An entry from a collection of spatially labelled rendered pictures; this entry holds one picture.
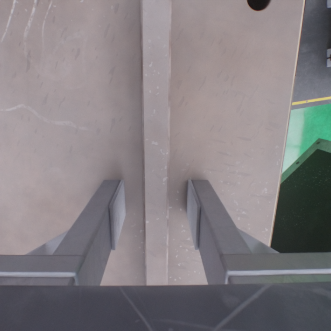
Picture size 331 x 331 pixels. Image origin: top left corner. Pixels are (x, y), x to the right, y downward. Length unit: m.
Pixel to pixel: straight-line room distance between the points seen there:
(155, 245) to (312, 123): 1.71
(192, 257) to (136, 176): 0.07
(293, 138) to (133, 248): 1.64
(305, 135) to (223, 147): 1.66
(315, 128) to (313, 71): 0.53
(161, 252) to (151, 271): 0.02
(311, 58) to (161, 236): 1.32
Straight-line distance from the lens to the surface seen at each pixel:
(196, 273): 0.20
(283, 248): 0.79
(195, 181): 0.15
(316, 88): 1.42
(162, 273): 0.18
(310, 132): 1.82
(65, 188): 0.17
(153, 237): 0.16
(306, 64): 1.40
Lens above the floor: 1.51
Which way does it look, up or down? 74 degrees down
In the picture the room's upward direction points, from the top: 175 degrees clockwise
